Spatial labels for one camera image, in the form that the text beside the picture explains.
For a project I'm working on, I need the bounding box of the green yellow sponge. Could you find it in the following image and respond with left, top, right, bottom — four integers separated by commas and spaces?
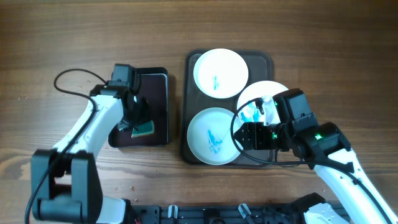
131, 121, 155, 138

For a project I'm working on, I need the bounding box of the white plate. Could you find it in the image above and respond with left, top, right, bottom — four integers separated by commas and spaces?
187, 108, 243, 166
236, 81, 288, 125
193, 49, 249, 99

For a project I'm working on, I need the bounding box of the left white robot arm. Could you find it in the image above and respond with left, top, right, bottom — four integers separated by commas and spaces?
24, 85, 149, 223

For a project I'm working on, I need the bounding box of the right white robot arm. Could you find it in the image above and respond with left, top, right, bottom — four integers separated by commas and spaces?
231, 122, 397, 223

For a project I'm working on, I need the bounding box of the small black water tray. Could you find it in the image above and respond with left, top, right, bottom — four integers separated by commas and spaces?
108, 67, 169, 148

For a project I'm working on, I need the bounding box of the large dark serving tray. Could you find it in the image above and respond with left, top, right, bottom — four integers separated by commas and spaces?
180, 49, 274, 166

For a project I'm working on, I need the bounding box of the right black cable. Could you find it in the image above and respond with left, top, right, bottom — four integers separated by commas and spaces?
230, 97, 396, 224

